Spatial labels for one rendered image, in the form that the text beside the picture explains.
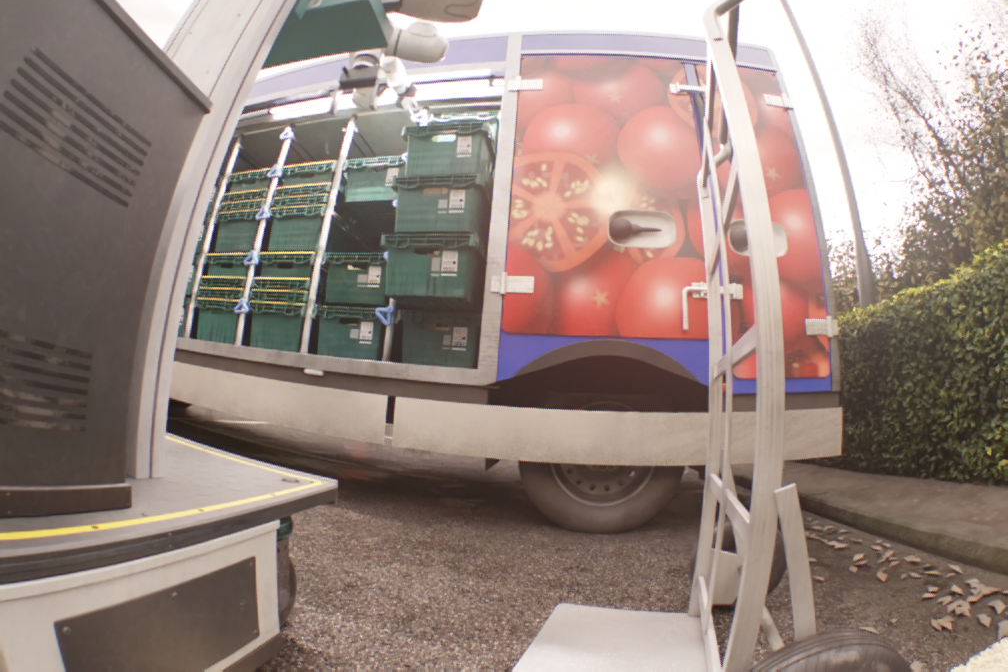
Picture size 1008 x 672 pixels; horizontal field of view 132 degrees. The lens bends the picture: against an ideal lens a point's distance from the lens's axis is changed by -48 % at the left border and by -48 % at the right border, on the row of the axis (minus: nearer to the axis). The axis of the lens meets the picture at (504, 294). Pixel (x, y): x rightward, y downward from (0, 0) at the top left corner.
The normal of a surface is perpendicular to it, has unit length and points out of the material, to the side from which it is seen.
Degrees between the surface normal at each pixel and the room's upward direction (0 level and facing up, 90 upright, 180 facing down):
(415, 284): 100
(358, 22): 180
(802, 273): 90
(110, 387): 90
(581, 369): 90
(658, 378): 90
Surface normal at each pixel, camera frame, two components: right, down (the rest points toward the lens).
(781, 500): -0.35, -0.26
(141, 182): 0.99, 0.04
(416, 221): -0.15, -0.09
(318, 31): -0.07, 0.96
